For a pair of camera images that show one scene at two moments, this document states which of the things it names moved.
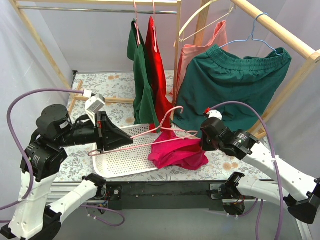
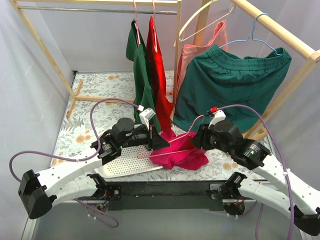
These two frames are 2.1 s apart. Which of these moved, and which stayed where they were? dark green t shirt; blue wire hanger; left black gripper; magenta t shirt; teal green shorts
Moved: left black gripper
Stayed: dark green t shirt; teal green shorts; blue wire hanger; magenta t shirt
